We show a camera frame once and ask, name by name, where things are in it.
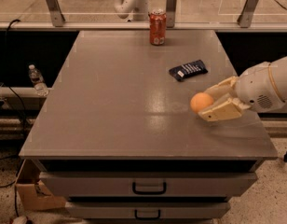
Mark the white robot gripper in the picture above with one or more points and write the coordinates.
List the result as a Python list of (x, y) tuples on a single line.
[(254, 88)]

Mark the orange fruit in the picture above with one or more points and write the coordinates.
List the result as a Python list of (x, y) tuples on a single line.
[(200, 101)]

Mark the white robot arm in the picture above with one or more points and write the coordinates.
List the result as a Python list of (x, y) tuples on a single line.
[(260, 88)]

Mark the dark blue rxbar wrapper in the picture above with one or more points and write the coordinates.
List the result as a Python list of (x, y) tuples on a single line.
[(187, 70)]

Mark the orange soda can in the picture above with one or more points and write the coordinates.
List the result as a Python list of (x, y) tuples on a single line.
[(157, 27)]

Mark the lower grey drawer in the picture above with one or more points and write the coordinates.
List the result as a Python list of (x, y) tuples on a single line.
[(147, 211)]

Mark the grey drawer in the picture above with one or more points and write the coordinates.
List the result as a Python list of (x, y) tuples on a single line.
[(147, 184), (147, 211)]

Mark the upper grey drawer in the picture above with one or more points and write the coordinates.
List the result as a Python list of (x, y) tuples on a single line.
[(147, 184)]

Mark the clear plastic water bottle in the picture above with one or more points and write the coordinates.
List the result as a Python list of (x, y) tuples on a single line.
[(38, 81)]

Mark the cardboard box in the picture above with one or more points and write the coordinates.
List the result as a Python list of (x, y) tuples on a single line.
[(34, 194)]

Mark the right metal bracket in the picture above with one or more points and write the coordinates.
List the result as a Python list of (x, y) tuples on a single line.
[(246, 16)]

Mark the metal bracket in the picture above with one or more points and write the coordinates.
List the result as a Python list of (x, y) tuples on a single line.
[(246, 16), (55, 12), (170, 12)]

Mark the middle metal bracket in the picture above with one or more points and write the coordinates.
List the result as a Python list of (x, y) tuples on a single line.
[(170, 12)]

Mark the left metal bracket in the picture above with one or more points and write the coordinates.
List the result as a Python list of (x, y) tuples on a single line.
[(55, 12)]

